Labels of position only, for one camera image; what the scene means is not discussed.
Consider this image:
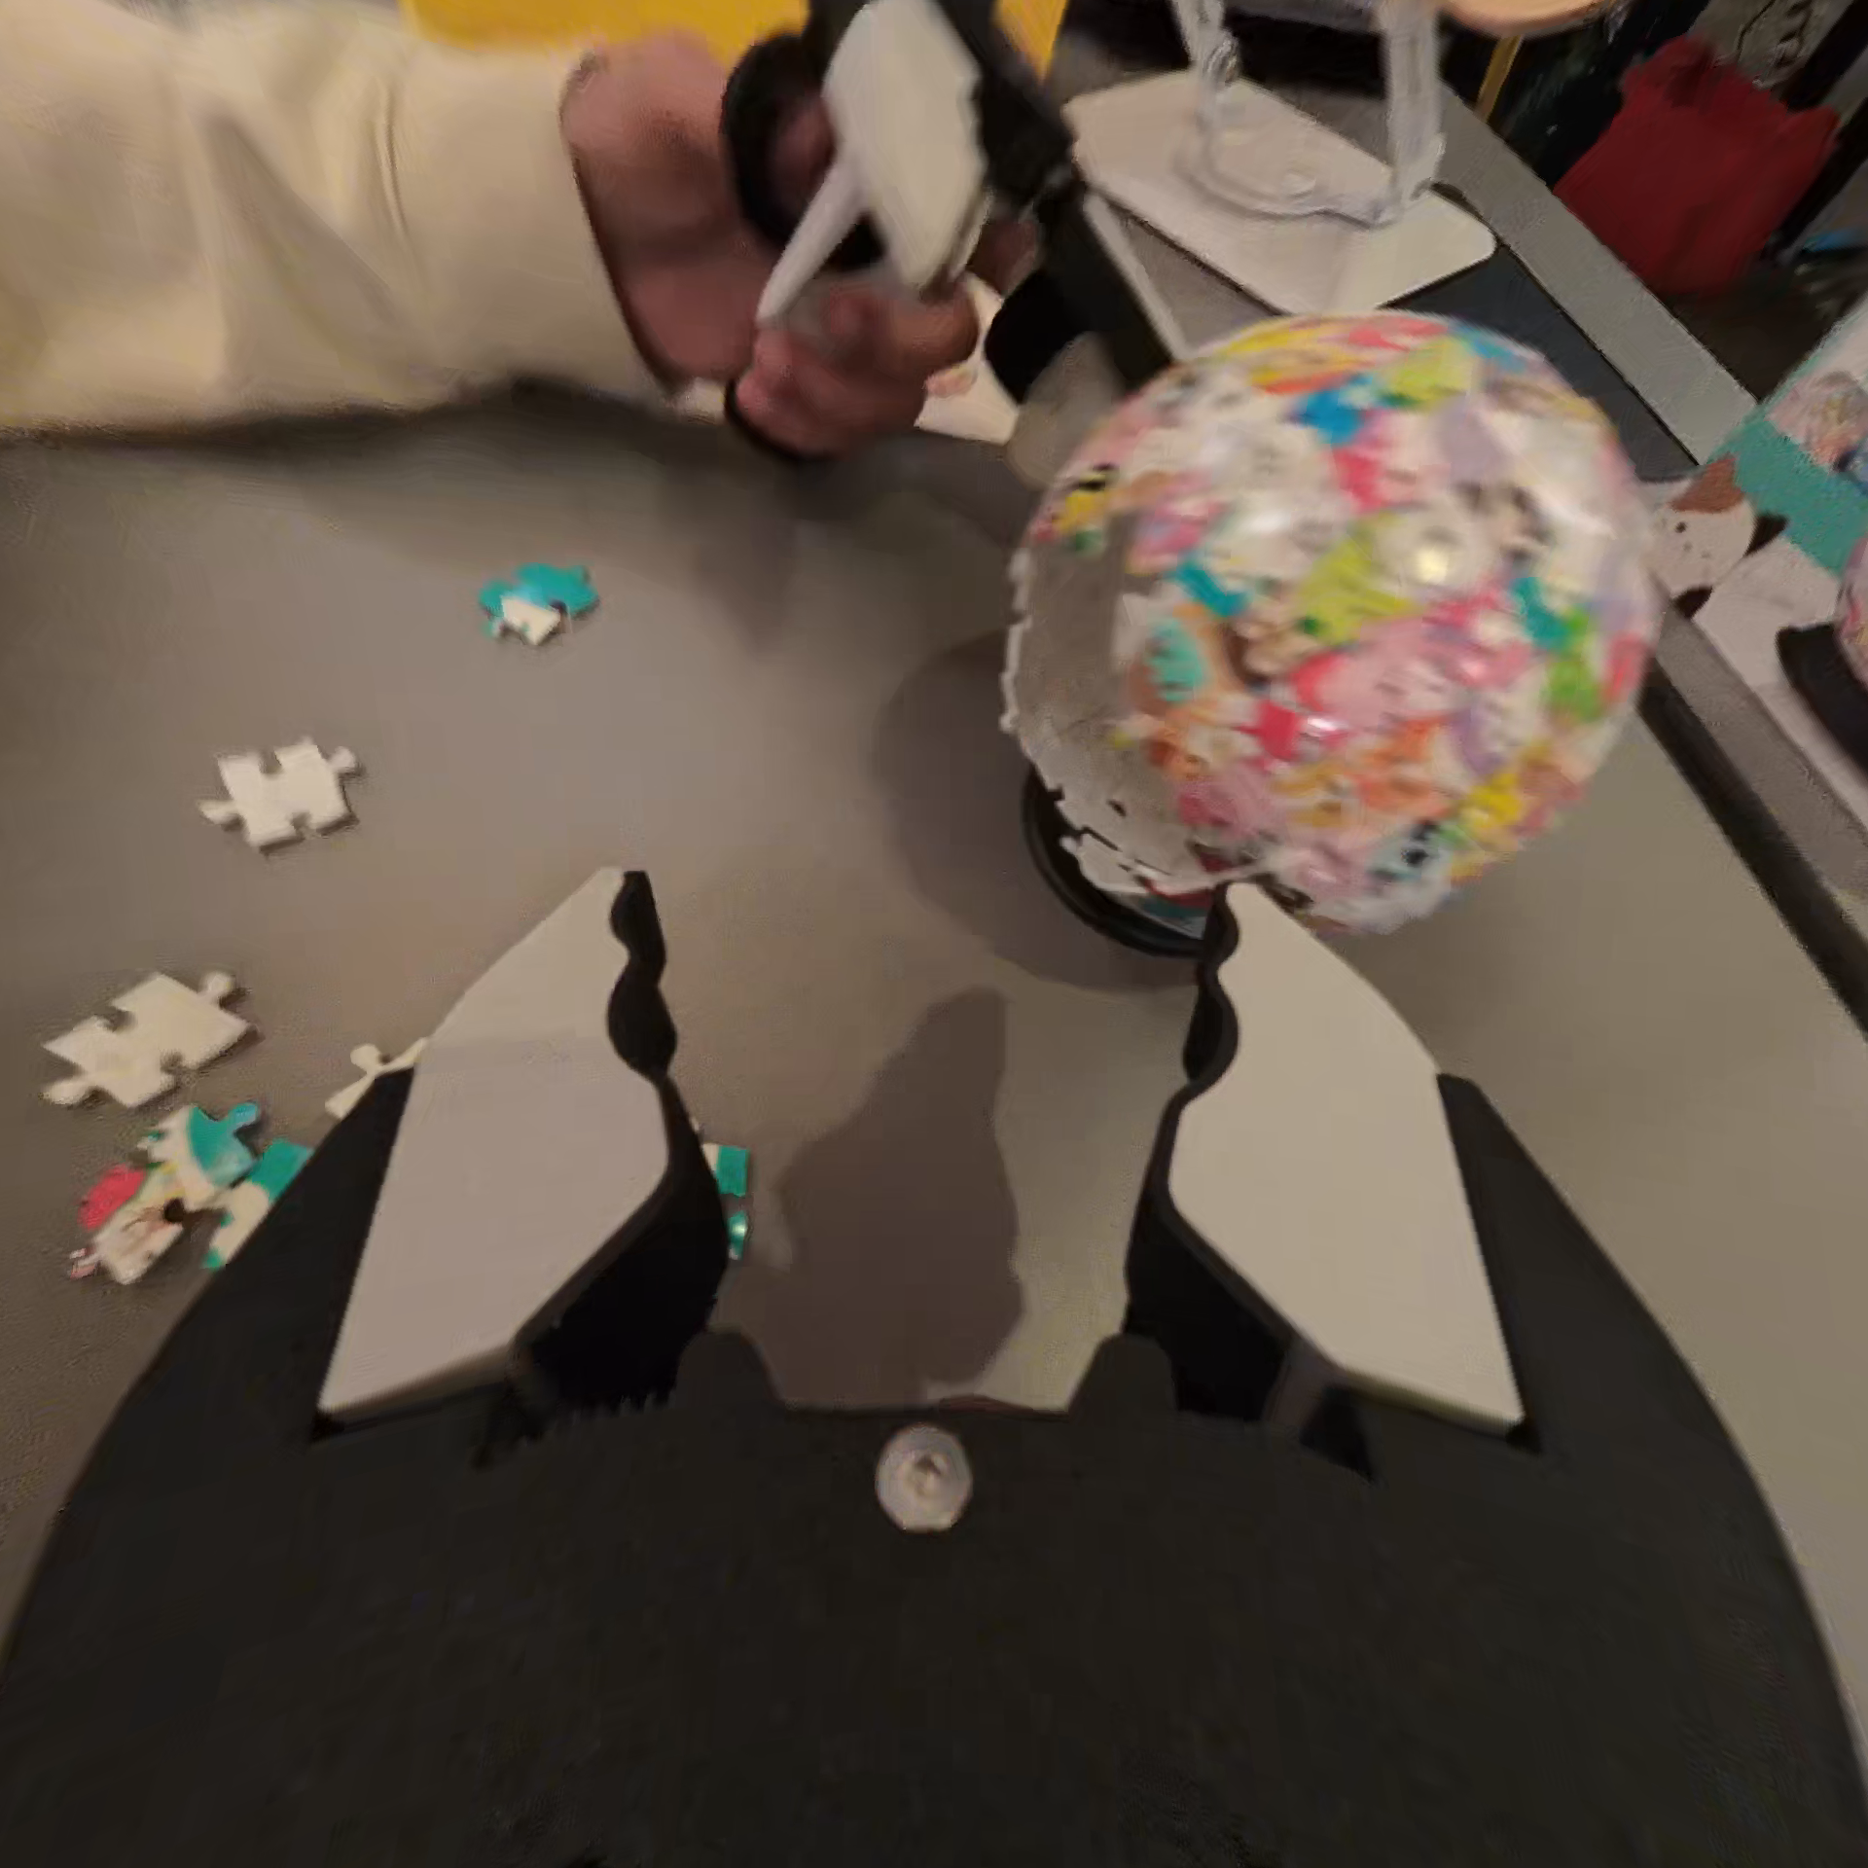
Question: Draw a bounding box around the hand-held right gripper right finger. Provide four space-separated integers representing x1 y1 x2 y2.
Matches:
1120 883 1531 1445

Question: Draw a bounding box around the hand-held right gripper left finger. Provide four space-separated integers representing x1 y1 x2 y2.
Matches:
314 868 733 1431

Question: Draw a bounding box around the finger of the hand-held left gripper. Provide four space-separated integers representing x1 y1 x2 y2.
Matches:
916 270 1105 442

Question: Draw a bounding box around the colourful puzzle ball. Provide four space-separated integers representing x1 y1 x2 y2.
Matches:
999 308 1667 939

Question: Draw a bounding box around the person's left forearm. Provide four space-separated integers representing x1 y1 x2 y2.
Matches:
0 0 676 436

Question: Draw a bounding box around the teal and white puzzle piece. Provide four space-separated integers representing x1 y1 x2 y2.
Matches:
477 562 602 650
137 1099 317 1273

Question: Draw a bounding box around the black ball stand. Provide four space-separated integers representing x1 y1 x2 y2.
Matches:
1018 771 1216 959

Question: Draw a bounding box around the puzzle box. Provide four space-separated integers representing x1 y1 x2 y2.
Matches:
1649 314 1868 777

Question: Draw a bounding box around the person's left hand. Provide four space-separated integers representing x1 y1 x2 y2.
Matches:
560 35 983 466

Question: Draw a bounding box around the instruction sheet on stand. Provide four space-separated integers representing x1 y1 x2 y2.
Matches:
1058 0 1607 318

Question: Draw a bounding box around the yellow plastic bin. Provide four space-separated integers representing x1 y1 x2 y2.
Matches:
398 0 1070 49

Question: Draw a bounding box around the red seat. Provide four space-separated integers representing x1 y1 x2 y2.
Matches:
1552 35 1846 302

